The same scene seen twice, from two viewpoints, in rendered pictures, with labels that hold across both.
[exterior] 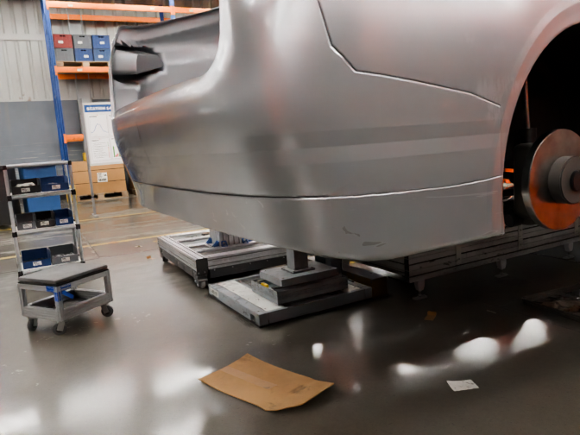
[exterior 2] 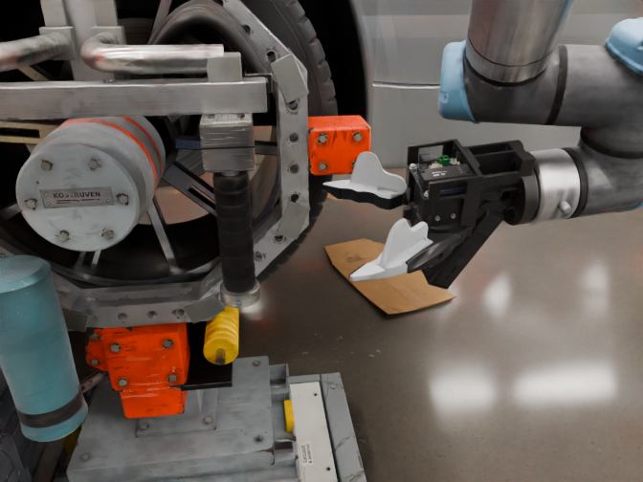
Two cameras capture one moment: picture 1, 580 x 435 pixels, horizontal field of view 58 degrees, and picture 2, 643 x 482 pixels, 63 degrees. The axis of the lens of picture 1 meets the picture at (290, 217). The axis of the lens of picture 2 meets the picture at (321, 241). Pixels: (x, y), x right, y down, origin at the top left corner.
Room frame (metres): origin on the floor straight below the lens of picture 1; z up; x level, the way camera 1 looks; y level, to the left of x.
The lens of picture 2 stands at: (3.91, 0.57, 1.07)
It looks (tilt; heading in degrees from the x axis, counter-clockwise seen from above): 26 degrees down; 201
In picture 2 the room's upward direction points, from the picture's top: straight up
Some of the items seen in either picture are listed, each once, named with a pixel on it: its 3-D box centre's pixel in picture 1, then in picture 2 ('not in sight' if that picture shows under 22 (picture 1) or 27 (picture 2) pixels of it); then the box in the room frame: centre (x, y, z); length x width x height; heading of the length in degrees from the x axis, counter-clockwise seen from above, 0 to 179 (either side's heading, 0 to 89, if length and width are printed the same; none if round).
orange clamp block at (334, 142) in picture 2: not in sight; (336, 144); (3.20, 0.33, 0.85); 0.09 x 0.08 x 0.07; 118
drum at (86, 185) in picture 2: not in sight; (100, 170); (3.41, 0.09, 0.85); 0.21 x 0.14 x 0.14; 28
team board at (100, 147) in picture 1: (132, 154); not in sight; (9.02, 2.63, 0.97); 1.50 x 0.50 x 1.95; 116
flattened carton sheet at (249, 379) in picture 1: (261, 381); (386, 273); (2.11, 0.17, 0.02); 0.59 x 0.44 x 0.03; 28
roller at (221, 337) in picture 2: not in sight; (223, 311); (3.21, 0.11, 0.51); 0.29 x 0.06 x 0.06; 28
